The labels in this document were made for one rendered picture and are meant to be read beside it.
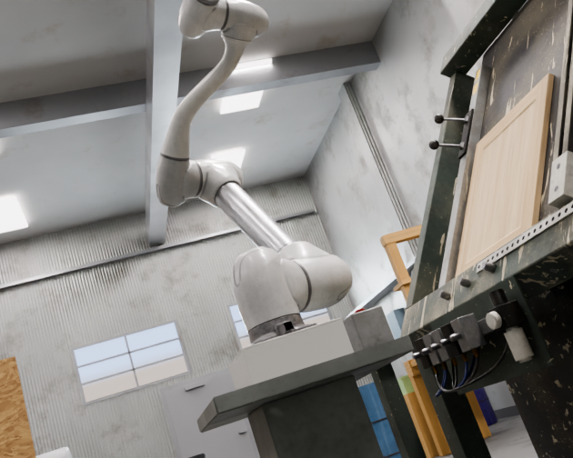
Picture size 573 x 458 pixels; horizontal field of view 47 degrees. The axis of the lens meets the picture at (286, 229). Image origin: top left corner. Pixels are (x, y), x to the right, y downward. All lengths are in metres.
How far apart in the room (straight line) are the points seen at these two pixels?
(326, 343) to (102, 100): 7.41
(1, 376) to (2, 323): 9.78
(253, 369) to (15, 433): 1.34
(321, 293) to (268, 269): 0.19
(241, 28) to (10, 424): 1.68
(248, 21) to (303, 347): 1.06
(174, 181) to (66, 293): 10.40
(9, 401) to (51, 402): 9.40
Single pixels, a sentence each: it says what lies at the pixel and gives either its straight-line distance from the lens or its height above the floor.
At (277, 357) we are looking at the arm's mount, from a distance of 1.68.
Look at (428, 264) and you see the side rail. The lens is 2.50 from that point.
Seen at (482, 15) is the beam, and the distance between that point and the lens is 2.79.
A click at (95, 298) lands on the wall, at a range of 12.49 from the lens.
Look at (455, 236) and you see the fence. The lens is 2.30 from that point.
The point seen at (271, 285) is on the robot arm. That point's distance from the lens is 1.78.
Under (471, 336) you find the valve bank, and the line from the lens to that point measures 1.87.
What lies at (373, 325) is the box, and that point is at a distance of 2.28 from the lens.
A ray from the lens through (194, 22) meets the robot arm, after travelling 2.14.
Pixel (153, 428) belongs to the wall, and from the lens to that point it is 12.05.
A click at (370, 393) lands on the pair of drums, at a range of 5.24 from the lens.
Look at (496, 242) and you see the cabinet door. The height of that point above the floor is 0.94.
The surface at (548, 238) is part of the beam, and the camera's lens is 1.70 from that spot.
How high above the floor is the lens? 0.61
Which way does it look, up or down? 17 degrees up
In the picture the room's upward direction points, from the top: 19 degrees counter-clockwise
